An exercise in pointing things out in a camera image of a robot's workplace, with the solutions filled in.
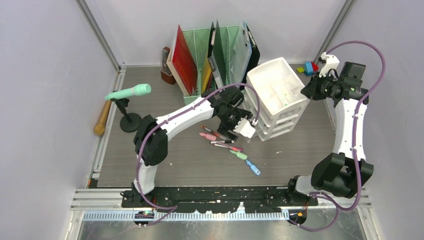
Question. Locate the white drawer organizer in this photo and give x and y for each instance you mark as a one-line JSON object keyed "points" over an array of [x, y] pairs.
{"points": [[281, 102]]}

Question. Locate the red black pen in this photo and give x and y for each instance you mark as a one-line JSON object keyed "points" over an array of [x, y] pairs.
{"points": [[214, 133]]}

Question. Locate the mint green microphone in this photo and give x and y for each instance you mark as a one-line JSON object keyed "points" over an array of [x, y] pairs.
{"points": [[136, 91]]}

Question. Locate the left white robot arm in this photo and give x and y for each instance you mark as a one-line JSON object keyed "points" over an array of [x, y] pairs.
{"points": [[154, 134]]}

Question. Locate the pink highlighter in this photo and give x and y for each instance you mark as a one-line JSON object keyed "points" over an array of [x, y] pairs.
{"points": [[208, 136]]}

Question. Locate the black microphone stand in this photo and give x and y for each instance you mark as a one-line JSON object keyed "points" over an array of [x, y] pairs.
{"points": [[130, 122]]}

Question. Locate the green file organizer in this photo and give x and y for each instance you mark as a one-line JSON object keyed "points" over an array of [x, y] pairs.
{"points": [[198, 43]]}

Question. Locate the brown round object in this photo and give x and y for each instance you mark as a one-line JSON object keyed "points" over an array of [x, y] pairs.
{"points": [[166, 74]]}

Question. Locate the red notebook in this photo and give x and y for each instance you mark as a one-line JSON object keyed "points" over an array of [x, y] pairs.
{"points": [[182, 64]]}

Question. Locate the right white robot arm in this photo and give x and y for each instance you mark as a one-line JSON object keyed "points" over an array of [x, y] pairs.
{"points": [[344, 170]]}

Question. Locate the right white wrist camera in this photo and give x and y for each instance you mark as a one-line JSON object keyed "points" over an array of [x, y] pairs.
{"points": [[329, 62]]}

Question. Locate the yellow book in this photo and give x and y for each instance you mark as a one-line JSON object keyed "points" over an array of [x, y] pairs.
{"points": [[206, 73]]}

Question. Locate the green highlighter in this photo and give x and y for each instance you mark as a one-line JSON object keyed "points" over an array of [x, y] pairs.
{"points": [[239, 154]]}

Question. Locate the colourful toy blocks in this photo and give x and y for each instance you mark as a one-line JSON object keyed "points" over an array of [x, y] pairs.
{"points": [[308, 68]]}

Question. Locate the black book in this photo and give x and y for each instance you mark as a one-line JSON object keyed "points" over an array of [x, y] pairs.
{"points": [[215, 56]]}

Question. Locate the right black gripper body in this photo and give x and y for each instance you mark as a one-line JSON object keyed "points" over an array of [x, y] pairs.
{"points": [[322, 87]]}

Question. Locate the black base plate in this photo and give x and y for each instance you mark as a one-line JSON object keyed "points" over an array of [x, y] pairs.
{"points": [[218, 199]]}

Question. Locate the black clipboard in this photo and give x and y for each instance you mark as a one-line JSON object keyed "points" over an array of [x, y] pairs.
{"points": [[255, 54]]}

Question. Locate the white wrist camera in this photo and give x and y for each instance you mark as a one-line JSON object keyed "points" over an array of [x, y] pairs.
{"points": [[246, 128], [329, 62]]}

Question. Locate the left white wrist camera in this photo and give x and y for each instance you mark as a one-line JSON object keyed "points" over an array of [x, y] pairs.
{"points": [[246, 128]]}

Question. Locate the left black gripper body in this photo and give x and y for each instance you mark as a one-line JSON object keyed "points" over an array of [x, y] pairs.
{"points": [[231, 118]]}

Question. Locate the pink pen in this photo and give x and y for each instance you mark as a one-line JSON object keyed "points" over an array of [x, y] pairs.
{"points": [[226, 145]]}

